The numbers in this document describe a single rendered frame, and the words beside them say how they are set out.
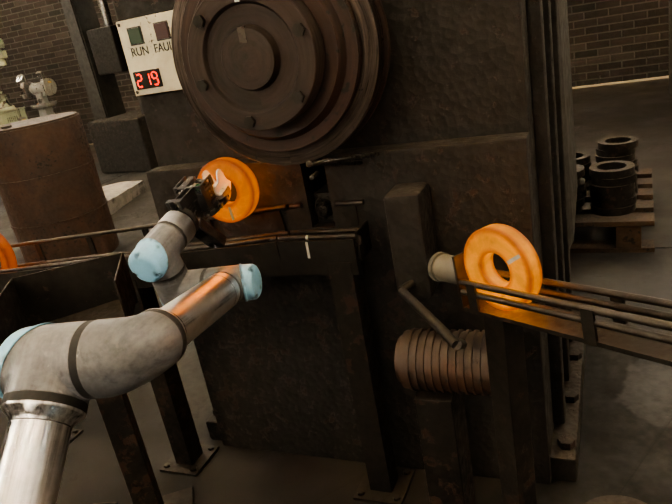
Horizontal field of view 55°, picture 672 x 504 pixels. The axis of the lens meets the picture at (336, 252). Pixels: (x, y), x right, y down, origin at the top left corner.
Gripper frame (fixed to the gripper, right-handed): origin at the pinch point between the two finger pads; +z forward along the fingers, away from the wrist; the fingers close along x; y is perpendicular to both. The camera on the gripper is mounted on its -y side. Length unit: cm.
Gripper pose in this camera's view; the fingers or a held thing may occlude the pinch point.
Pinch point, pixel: (225, 182)
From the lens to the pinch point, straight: 154.1
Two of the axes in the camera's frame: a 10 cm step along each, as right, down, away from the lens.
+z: 3.1, -6.1, 7.3
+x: -9.1, 0.3, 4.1
